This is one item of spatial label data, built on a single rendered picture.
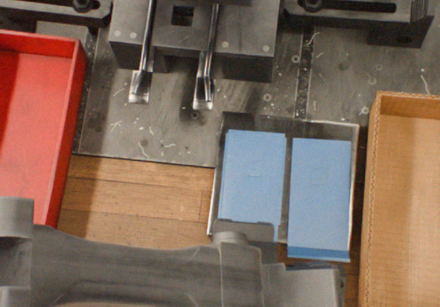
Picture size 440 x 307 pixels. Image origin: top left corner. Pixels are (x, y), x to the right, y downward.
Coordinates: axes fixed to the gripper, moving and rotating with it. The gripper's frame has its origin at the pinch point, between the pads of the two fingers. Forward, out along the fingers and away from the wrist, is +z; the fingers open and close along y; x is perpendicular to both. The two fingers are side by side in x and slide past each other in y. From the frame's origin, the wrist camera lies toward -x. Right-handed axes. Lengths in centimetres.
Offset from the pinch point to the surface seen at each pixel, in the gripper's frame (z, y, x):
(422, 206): 6.3, 4.9, -20.6
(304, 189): 4.9, 5.9, -6.7
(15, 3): 10.4, 24.9, 30.1
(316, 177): 5.7, 7.4, -8.0
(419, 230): 4.8, 2.3, -20.2
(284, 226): 3.0, 1.6, -4.6
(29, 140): 8.9, 8.4, 27.9
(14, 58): 14.3, 17.8, 31.4
